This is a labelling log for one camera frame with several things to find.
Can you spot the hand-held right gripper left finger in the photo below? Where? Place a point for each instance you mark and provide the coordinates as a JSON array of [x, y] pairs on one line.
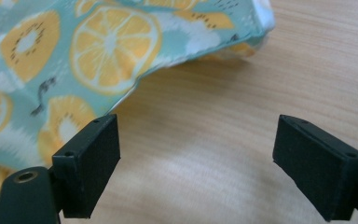
[[87, 168]]

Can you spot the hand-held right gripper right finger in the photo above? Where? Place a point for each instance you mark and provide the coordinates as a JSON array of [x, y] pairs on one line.
[[317, 168]]

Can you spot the lemon print teal cloth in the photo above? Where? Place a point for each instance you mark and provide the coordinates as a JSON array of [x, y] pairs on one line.
[[43, 62]]

